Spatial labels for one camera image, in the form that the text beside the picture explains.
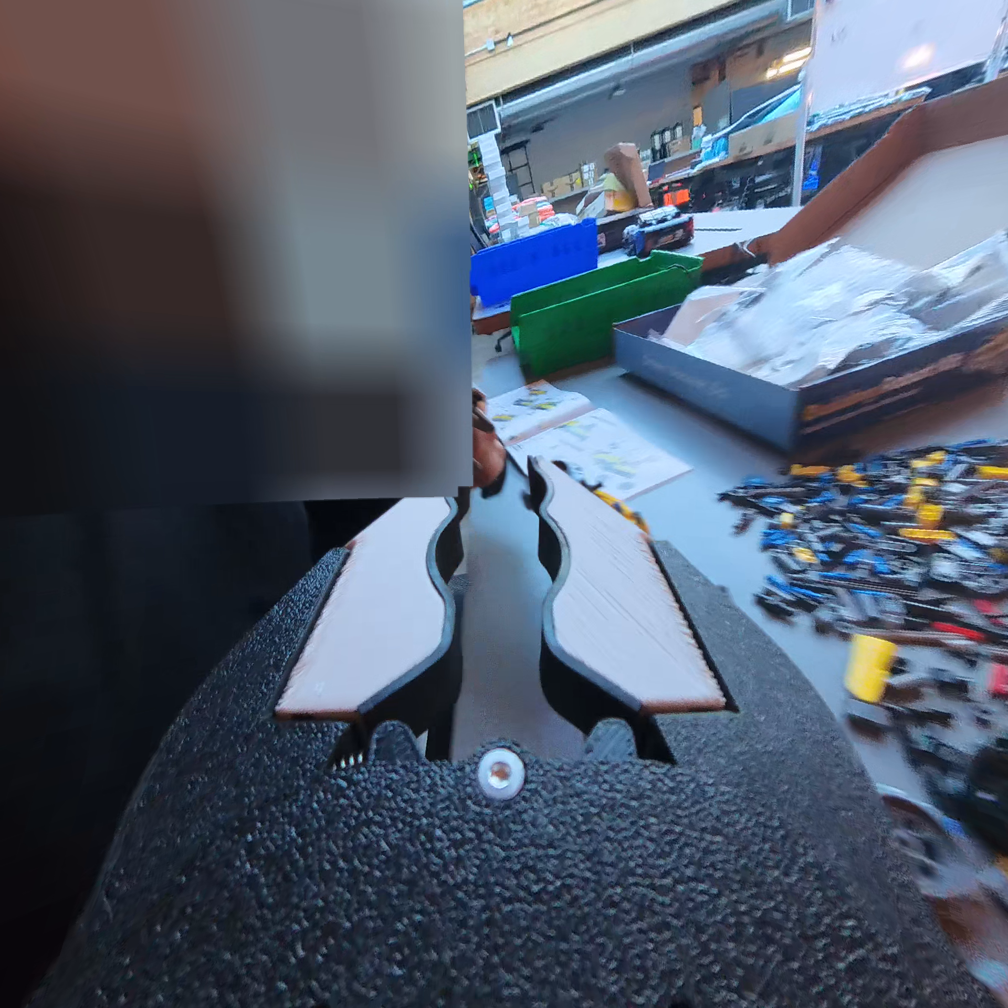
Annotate dark blue cardboard box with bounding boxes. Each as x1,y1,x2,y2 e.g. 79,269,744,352
613,94,1008,459

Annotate person's left hand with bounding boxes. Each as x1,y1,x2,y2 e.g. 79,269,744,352
472,390,509,489

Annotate pile of small building pieces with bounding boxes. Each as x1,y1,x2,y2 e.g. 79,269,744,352
717,439,1008,757

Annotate open instruction booklet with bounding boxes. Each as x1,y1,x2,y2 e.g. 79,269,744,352
484,381,694,502

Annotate stack of white boxes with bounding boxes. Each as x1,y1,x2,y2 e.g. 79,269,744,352
476,132,515,239

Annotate white board panel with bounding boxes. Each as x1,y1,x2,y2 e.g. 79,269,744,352
802,0,1008,116

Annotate clear plastic bags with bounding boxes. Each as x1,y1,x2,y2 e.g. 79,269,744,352
660,232,1008,389

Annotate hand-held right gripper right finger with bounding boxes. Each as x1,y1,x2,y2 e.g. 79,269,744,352
526,457,729,765

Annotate tilted brown cardboard box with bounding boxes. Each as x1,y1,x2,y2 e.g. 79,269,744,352
602,142,655,211

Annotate green plastic bin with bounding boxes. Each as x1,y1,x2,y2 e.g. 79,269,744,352
509,249,705,381

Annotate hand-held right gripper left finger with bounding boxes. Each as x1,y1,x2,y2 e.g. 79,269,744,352
276,490,472,762

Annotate blue plastic bin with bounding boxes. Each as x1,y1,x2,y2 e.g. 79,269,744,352
471,218,600,309

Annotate grey desk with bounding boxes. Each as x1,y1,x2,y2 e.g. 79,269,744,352
472,346,1008,1008

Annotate long work table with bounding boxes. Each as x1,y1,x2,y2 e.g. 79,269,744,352
594,205,801,274

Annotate yellow black toy part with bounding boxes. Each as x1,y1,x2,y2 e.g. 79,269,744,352
589,487,652,538

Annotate black toy vehicle model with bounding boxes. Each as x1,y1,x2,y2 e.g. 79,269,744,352
878,740,1008,891

